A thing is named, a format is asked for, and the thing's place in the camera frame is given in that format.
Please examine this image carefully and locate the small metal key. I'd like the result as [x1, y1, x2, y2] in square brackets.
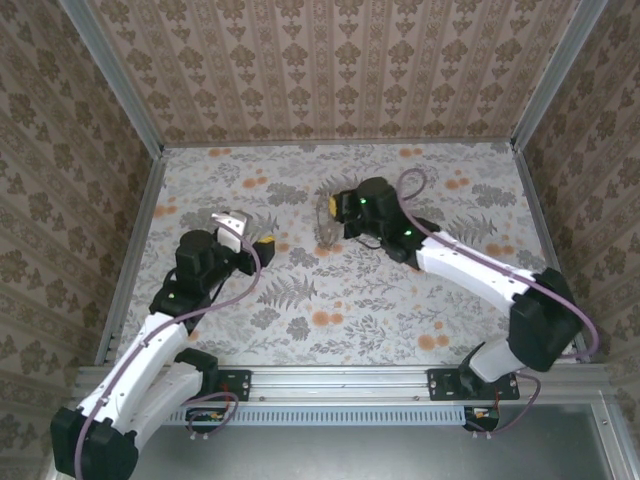
[314, 221, 346, 250]

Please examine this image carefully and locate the floral patterned table cover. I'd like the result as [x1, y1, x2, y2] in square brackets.
[107, 142, 579, 369]

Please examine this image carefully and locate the grey metal sheet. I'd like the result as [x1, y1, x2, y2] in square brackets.
[134, 405, 614, 480]

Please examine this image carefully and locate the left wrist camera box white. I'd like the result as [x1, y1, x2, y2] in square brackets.
[209, 211, 250, 250]

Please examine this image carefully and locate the aluminium thin cross rail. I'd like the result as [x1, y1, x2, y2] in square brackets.
[162, 139, 516, 150]

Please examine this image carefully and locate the aluminium side rail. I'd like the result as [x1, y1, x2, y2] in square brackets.
[514, 144, 591, 364]
[94, 149, 169, 366]

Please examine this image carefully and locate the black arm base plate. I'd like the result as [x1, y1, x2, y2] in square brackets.
[199, 368, 251, 402]
[427, 368, 521, 401]

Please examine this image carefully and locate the aluminium mounting rail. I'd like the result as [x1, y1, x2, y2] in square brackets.
[74, 364, 609, 404]

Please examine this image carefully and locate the grey slotted cable duct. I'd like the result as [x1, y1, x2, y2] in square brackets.
[164, 405, 469, 427]

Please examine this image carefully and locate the aluminium corner post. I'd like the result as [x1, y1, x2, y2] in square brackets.
[58, 0, 166, 156]
[510, 0, 611, 151]

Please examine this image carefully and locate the black cable junction box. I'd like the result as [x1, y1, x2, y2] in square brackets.
[463, 405, 501, 432]

